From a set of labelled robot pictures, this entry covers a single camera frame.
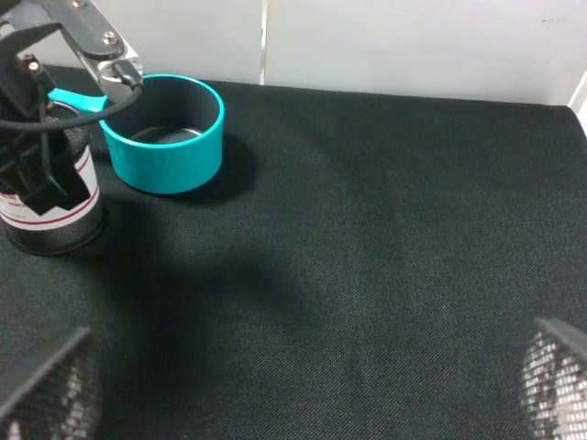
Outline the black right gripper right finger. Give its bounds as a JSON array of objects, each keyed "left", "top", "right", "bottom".
[{"left": 521, "top": 318, "right": 586, "bottom": 439}]

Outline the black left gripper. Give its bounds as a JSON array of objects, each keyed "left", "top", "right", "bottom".
[{"left": 1, "top": 21, "right": 90, "bottom": 215}]

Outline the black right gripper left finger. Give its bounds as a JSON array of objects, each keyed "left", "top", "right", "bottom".
[{"left": 1, "top": 327, "right": 102, "bottom": 439}]

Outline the black mesh pen holder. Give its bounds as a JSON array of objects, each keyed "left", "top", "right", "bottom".
[{"left": 1, "top": 126, "right": 105, "bottom": 256}]

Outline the teal toy saucepan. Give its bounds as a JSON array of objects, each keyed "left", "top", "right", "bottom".
[{"left": 47, "top": 73, "right": 226, "bottom": 196}]

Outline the black table cloth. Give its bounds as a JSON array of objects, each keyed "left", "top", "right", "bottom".
[{"left": 1, "top": 82, "right": 586, "bottom": 439}]

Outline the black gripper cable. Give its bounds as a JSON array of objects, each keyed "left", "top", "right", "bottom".
[{"left": 0, "top": 59, "right": 144, "bottom": 193}]

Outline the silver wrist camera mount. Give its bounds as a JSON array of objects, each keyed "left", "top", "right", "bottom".
[{"left": 39, "top": 1, "right": 144, "bottom": 104}]

